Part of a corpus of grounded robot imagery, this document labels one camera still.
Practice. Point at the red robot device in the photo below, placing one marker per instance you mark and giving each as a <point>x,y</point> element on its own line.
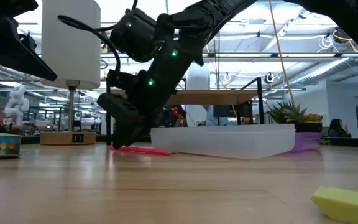
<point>177,113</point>

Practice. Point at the clear pencil case purple lid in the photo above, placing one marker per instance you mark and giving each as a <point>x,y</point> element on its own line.
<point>222,141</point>

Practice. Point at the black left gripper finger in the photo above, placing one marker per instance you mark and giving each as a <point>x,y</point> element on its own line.
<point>40,68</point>

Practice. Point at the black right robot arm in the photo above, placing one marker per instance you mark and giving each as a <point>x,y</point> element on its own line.
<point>216,12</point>

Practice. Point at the white shade lamp wooden base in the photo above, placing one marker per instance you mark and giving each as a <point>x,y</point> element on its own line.
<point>70,40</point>

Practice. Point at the wooden shelf riser black legs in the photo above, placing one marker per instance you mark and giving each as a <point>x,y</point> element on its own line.
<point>216,97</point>

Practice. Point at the white humanoid robot figure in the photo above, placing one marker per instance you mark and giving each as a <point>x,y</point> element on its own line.
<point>17,105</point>

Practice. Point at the black monitor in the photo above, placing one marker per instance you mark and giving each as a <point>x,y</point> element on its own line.
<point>225,110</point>

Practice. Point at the seated person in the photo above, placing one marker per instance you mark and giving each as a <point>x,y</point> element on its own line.
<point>336,127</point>

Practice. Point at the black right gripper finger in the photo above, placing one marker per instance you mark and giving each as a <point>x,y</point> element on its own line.
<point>120,115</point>
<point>140,132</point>

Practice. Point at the yellow eraser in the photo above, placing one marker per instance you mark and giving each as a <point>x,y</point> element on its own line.
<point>346,203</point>

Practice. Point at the succulent plant in black pot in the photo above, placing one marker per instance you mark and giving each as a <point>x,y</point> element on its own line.
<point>291,115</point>

